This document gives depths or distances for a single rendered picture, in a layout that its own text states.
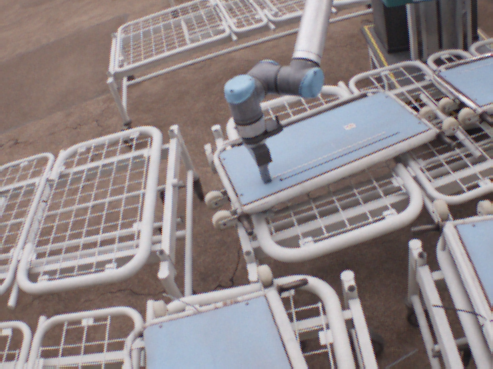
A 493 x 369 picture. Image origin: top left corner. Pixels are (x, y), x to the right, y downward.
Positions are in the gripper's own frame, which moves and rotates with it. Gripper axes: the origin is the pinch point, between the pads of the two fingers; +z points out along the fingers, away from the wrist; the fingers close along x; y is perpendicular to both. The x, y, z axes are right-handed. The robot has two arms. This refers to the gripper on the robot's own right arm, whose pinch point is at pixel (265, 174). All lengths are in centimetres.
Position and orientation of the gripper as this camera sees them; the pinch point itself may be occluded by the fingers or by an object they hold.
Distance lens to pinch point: 159.6
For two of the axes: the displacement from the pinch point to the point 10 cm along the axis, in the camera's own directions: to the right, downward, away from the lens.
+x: 2.7, 4.9, -8.3
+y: -9.3, 3.6, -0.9
